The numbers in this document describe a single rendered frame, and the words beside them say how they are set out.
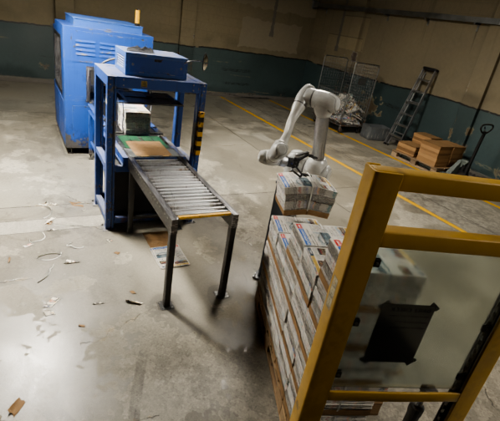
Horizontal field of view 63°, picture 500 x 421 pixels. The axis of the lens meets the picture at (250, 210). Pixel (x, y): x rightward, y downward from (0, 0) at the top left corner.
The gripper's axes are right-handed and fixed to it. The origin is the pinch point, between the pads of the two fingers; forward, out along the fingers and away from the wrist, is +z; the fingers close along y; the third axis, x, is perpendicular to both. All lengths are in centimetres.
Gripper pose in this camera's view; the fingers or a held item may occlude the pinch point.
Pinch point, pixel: (313, 166)
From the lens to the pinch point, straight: 301.7
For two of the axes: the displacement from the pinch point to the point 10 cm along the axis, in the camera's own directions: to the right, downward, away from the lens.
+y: -2.4, 8.8, 4.2
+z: 9.6, 1.5, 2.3
